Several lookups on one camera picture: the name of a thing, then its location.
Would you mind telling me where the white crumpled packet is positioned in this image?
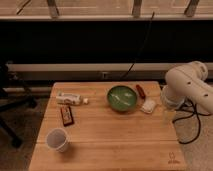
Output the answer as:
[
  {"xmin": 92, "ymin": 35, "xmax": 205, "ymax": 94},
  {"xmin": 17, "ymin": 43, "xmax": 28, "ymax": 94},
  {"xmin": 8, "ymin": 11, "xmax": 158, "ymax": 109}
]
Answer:
[{"xmin": 140, "ymin": 99, "xmax": 156, "ymax": 114}]

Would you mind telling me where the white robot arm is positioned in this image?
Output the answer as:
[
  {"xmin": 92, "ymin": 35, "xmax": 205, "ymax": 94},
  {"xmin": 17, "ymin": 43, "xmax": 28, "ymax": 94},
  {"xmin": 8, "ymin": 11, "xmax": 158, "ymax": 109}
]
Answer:
[{"xmin": 161, "ymin": 61, "xmax": 213, "ymax": 114}]

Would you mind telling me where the red marker pen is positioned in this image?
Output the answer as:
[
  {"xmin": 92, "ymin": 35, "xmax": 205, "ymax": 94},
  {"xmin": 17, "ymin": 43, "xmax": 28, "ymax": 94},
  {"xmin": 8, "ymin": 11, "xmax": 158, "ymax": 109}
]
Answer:
[{"xmin": 136, "ymin": 85, "xmax": 146, "ymax": 99}]

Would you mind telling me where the brown chocolate bar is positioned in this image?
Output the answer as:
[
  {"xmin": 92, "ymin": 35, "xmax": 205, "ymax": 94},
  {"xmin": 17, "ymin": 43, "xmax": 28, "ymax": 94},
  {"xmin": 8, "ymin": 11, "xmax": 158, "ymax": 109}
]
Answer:
[{"xmin": 60, "ymin": 106, "xmax": 74, "ymax": 126}]

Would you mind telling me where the green ceramic bowl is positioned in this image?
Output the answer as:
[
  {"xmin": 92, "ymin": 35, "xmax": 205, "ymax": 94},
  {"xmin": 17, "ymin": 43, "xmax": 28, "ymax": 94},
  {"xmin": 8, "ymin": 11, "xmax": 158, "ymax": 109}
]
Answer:
[{"xmin": 107, "ymin": 85, "xmax": 137, "ymax": 112}]

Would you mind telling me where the black office chair base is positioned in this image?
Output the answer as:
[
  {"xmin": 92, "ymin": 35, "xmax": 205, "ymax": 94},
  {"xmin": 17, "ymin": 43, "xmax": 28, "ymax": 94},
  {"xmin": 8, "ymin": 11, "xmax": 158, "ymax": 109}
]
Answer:
[{"xmin": 0, "ymin": 63, "xmax": 38, "ymax": 149}]

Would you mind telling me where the white plastic cup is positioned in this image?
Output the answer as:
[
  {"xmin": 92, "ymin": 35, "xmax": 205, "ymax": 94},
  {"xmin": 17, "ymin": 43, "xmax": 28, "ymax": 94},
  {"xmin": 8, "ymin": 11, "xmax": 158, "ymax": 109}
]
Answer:
[{"xmin": 45, "ymin": 128, "xmax": 69, "ymax": 153}]

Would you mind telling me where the white tube with cap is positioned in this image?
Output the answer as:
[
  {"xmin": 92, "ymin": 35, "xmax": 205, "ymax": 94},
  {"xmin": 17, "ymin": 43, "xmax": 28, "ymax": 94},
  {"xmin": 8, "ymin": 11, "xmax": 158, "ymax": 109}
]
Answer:
[{"xmin": 56, "ymin": 92, "xmax": 89, "ymax": 105}]

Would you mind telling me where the white baseboard heater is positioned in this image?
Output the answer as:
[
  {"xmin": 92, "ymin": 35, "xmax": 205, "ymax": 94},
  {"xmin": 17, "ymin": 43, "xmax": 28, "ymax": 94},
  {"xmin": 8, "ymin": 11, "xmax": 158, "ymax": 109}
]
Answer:
[{"xmin": 5, "ymin": 62, "xmax": 213, "ymax": 82}]

